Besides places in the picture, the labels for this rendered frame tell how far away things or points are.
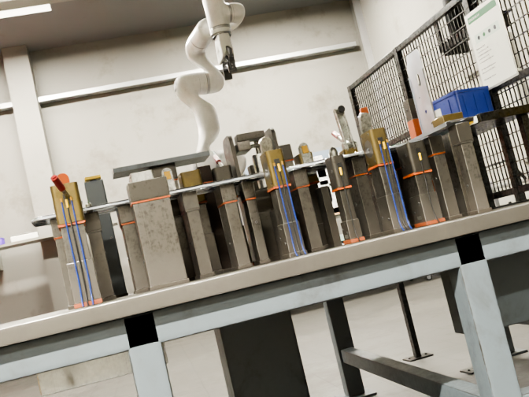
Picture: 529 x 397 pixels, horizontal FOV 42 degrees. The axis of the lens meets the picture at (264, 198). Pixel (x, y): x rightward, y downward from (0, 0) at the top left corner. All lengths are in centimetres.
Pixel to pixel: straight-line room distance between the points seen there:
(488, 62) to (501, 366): 129
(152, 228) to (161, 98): 720
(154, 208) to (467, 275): 92
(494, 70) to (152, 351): 169
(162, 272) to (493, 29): 150
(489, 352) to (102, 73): 796
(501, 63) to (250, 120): 681
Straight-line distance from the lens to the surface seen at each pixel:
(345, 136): 266
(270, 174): 216
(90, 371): 193
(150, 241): 208
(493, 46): 273
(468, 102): 268
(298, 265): 165
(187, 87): 305
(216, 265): 243
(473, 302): 185
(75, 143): 914
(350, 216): 223
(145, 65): 936
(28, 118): 900
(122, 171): 258
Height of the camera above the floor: 72
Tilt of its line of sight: 5 degrees up
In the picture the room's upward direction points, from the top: 13 degrees counter-clockwise
